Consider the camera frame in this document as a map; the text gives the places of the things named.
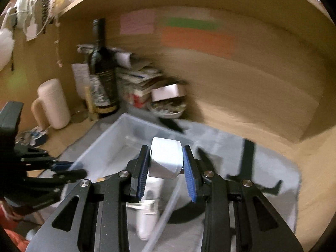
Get white plush hanging item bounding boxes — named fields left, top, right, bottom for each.
left=0, top=29, right=15, bottom=71

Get pink sticky note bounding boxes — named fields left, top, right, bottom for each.
left=120, top=9, right=155, bottom=35

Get orange sticky note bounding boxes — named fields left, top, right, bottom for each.
left=161, top=27, right=235, bottom=58

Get stack of books and papers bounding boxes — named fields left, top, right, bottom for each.
left=76, top=44, right=169, bottom=109

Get hanging white cord charms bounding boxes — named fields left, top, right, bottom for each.
left=15, top=0, right=66, bottom=68

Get white small card box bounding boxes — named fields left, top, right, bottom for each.
left=151, top=83, right=186, bottom=102

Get white handwritten paper note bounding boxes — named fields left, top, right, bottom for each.
left=71, top=63, right=89, bottom=100

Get orange cloth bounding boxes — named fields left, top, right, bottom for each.
left=1, top=204, right=29, bottom=252

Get green sticky note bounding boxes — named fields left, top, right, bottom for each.
left=162, top=17, right=219, bottom=31

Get white bowl of stones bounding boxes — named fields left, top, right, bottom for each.
left=147, top=100, right=187, bottom=119

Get dark wine bottle elephant label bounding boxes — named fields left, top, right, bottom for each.
left=88, top=18, right=120, bottom=118

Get beige mug with handle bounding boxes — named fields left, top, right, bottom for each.
left=31, top=79, right=71, bottom=130

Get white handheld massager device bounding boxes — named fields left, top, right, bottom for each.
left=126, top=177, right=163, bottom=241

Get grey black patterned mat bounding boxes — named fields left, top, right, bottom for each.
left=26, top=110, right=302, bottom=252

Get blue cartoon sticker card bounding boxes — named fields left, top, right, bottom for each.
left=15, top=126, right=49, bottom=147

